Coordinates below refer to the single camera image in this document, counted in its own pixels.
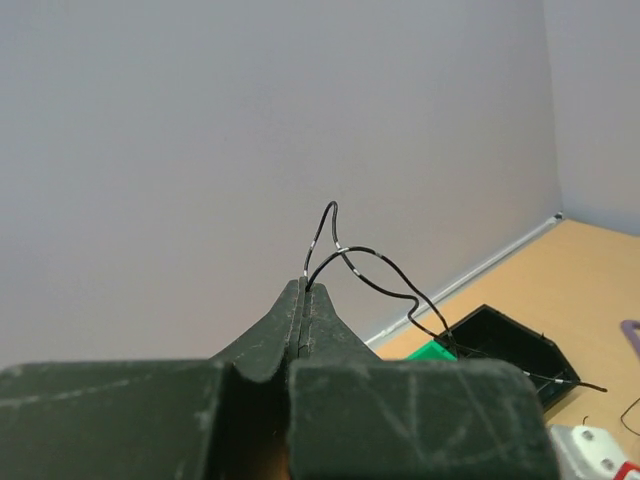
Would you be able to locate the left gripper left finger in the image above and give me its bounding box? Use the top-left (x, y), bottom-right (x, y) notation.
top-left (1, 279), bottom-right (306, 479)

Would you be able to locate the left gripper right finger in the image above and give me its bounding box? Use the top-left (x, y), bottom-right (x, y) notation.
top-left (287, 283), bottom-right (559, 480)

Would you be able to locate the black thin wire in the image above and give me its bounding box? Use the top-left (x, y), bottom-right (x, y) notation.
top-left (301, 200), bottom-right (609, 394)

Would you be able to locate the green plastic bin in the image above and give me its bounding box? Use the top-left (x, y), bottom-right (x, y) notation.
top-left (406, 340), bottom-right (457, 361)

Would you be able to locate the black plastic bin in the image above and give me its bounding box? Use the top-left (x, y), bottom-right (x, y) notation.
top-left (437, 304), bottom-right (581, 410)

